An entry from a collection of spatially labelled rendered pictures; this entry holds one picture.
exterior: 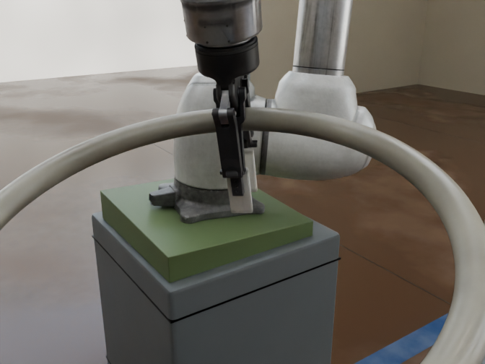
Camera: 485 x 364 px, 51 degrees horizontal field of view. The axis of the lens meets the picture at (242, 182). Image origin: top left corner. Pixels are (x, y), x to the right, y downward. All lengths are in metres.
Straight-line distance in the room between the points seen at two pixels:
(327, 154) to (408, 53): 6.82
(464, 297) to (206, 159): 0.67
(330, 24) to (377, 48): 6.29
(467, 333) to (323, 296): 0.77
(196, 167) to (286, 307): 0.34
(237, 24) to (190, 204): 0.52
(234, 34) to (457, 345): 0.38
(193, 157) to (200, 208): 0.10
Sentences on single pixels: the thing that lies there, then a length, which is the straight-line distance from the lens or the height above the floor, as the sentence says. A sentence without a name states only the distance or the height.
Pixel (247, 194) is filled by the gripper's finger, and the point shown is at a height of 1.02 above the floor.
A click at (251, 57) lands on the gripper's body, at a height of 1.20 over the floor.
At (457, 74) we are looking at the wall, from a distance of 7.67.
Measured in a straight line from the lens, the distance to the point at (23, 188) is 0.60.
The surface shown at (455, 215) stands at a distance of 0.47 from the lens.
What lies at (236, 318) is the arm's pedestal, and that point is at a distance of 1.00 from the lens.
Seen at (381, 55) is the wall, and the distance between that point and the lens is 7.35.
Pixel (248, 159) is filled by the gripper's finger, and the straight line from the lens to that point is 0.72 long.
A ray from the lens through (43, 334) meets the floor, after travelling 2.25.
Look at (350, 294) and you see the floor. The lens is 2.40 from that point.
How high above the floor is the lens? 1.27
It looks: 20 degrees down
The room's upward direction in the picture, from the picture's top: straight up
